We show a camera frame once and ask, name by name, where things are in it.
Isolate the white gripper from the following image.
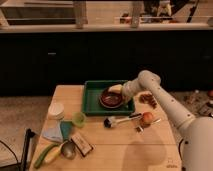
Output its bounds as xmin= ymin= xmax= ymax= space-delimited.
xmin=108 ymin=81 xmax=139 ymax=103

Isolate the dark red bowl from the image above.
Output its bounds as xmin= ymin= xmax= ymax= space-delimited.
xmin=99 ymin=89 xmax=123 ymax=109

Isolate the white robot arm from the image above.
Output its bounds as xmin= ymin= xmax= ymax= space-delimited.
xmin=108 ymin=70 xmax=213 ymax=171

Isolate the green plastic tray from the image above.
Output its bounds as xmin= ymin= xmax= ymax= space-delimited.
xmin=81 ymin=80 xmax=135 ymax=116

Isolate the black white dish brush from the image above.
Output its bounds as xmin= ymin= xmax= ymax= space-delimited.
xmin=104 ymin=113 xmax=142 ymax=128

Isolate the orange peach fruit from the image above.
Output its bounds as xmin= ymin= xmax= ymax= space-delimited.
xmin=141 ymin=112 xmax=154 ymax=125

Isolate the small black clip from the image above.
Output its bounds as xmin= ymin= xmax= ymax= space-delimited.
xmin=135 ymin=126 xmax=144 ymax=133

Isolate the small green cup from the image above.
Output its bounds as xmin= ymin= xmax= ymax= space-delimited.
xmin=72 ymin=112 xmax=86 ymax=128

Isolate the teal sponge piece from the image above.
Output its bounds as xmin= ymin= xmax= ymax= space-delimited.
xmin=60 ymin=121 xmax=72 ymax=140

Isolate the wooden block brush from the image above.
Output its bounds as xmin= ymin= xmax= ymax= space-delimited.
xmin=71 ymin=133 xmax=93 ymax=157

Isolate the light blue cloth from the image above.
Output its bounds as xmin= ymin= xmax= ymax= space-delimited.
xmin=42 ymin=122 xmax=63 ymax=142

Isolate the green yellow banana toy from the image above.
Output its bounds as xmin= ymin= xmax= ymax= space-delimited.
xmin=34 ymin=143 xmax=62 ymax=169

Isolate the black stand left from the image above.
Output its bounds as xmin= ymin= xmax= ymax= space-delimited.
xmin=20 ymin=129 xmax=35 ymax=171

